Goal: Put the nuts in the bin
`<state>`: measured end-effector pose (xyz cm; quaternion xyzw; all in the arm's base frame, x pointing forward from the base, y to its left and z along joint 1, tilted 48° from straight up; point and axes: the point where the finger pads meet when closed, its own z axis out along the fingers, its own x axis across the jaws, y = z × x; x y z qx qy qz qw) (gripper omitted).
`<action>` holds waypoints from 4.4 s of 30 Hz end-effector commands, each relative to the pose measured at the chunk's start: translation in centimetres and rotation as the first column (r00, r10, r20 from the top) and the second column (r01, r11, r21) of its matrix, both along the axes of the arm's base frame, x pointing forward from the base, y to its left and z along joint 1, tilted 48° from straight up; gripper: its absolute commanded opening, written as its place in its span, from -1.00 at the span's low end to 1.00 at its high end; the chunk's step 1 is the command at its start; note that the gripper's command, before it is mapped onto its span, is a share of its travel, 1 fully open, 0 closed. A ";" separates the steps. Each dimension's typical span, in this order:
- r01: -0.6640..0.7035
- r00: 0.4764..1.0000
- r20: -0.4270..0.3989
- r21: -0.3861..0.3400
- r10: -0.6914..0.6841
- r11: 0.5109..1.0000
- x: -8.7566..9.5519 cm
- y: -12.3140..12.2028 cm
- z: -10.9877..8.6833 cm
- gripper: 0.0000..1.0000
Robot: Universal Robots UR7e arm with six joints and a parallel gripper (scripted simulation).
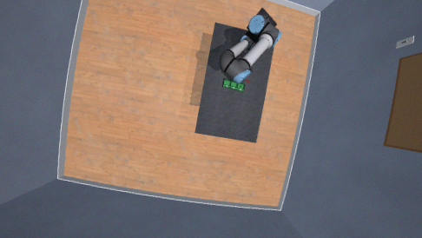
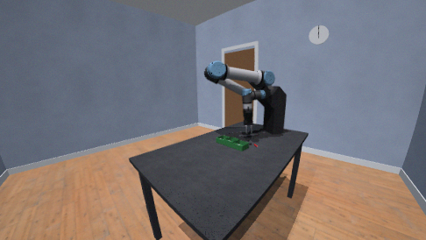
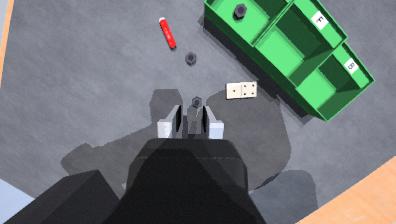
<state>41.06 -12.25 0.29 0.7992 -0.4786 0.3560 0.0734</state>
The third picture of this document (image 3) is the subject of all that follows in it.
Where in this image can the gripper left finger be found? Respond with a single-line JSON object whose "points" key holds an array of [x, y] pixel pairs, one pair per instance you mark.
{"points": [[168, 127]]}

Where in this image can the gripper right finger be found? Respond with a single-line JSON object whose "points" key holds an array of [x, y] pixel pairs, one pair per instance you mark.
{"points": [[212, 127]]}

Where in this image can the green three-compartment bin rack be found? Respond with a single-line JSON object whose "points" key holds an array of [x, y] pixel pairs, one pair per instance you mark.
{"points": [[294, 49]]}

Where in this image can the dark grey hex nut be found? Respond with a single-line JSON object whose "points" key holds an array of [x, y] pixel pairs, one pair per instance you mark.
{"points": [[191, 57], [240, 11], [197, 102]]}

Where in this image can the white domino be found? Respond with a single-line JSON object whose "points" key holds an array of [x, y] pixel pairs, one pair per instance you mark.
{"points": [[240, 90]]}

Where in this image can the red battery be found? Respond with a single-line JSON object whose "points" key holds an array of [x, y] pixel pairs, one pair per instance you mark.
{"points": [[167, 32]]}

